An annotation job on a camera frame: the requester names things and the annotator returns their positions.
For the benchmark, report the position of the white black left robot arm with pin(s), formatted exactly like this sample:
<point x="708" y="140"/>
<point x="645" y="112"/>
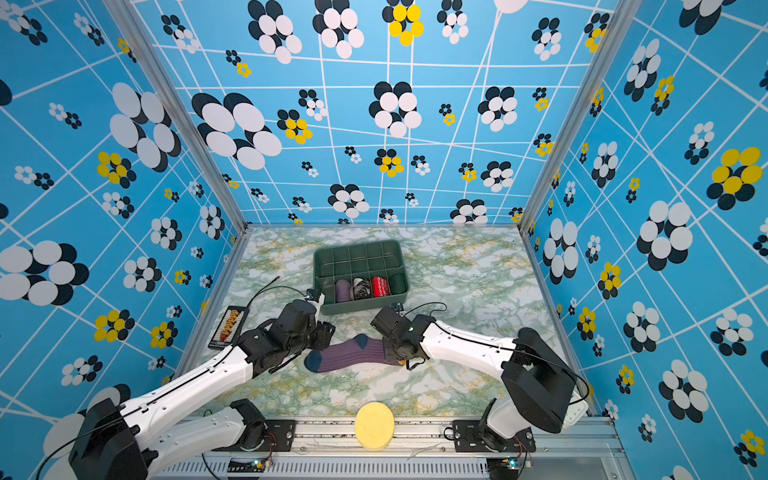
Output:
<point x="145" y="435"/>

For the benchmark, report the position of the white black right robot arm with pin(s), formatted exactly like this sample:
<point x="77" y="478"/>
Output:
<point x="543" y="391"/>

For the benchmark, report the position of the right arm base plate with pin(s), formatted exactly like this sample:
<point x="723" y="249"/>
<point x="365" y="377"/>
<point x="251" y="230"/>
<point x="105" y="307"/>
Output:
<point x="471" y="436"/>

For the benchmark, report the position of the green rolled sock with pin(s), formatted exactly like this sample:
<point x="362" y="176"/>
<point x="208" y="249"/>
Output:
<point x="398" y="284"/>

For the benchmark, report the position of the purple teal sock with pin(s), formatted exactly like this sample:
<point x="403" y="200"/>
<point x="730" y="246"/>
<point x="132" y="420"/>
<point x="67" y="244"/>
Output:
<point x="362" y="349"/>

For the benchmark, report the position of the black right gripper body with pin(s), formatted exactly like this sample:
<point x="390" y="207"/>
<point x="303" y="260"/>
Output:
<point x="393" y="350"/>

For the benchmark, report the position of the aluminium corner post left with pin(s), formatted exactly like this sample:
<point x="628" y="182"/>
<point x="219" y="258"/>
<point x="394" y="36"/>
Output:
<point x="127" y="21"/>

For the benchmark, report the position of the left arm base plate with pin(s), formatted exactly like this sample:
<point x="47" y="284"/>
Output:
<point x="273" y="435"/>

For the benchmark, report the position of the aluminium corner post right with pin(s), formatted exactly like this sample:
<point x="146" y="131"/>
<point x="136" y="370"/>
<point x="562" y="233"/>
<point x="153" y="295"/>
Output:
<point x="620" y="22"/>

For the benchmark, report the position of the yellow round sponge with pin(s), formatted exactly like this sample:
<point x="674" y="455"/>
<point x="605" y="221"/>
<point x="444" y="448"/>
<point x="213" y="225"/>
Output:
<point x="374" y="426"/>

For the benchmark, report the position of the black white rolled sock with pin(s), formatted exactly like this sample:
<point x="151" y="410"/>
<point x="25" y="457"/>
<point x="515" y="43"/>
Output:
<point x="361" y="288"/>

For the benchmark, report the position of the aluminium corner post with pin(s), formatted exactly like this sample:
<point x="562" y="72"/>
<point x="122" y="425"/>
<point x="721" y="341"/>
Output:
<point x="127" y="21"/>
<point x="620" y="22"/>

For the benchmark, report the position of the green compartment tray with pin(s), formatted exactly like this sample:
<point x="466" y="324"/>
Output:
<point x="369" y="259"/>

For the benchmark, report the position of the black tray with snacks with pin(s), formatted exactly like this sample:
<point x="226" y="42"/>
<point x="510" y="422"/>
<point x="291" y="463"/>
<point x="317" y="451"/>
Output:
<point x="229" y="327"/>

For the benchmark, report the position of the red rolled sock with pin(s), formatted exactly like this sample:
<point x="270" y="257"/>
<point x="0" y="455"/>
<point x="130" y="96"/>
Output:
<point x="380" y="287"/>

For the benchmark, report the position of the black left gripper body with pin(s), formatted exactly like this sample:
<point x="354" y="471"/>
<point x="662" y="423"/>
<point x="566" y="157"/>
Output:
<point x="317" y="338"/>

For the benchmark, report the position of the purple rolled sock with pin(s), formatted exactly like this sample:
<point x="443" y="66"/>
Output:
<point x="343" y="291"/>

